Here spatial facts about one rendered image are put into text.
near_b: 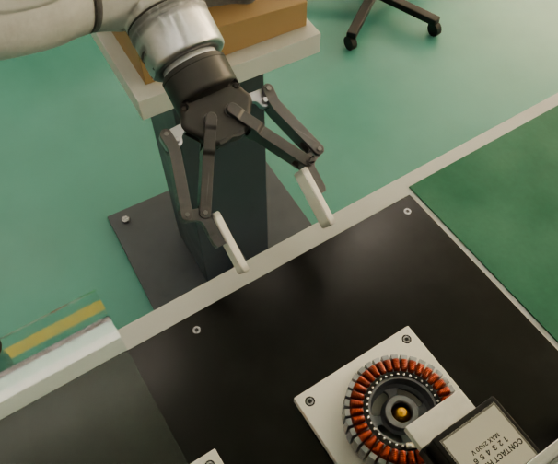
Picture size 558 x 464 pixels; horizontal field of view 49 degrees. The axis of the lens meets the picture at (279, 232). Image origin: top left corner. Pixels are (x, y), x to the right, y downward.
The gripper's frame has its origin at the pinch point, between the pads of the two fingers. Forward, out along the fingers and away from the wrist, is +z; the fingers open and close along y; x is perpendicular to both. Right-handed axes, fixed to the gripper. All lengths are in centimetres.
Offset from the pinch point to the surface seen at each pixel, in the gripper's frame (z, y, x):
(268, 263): 3.0, 0.3, -9.2
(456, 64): -20, -117, -109
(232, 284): 3.0, 5.4, -9.1
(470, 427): 19.8, 0.2, 20.6
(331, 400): 17.6, 4.4, 3.2
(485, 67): -14, -124, -106
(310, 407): 17.1, 6.6, 3.0
